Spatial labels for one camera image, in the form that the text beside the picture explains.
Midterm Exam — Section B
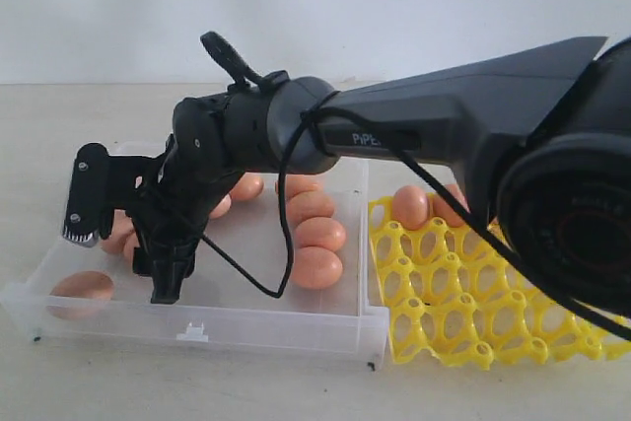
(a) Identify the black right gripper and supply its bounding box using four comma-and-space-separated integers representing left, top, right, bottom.
107, 93, 276, 305

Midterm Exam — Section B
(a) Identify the brown egg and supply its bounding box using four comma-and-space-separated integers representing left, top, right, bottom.
391, 185, 429, 231
290, 246, 343, 290
122, 232, 140, 265
209, 194, 233, 220
432, 183, 468, 228
294, 217, 346, 252
488, 219, 502, 235
286, 191, 335, 226
229, 174, 264, 202
101, 210, 134, 254
275, 175, 323, 200

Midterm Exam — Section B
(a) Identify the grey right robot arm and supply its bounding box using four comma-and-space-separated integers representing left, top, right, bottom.
124, 32, 630, 324

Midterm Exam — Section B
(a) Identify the yellow plastic egg rack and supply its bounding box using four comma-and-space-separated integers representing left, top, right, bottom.
368, 197, 630, 370

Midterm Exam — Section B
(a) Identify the clear plastic tray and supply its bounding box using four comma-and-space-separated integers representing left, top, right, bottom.
1, 159, 389, 367

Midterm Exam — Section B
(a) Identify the brown egg front left corner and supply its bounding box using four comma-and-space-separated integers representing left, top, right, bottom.
46, 270, 114, 320

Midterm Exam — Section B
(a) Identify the black cable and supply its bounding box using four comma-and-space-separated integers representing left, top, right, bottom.
199, 32, 631, 343

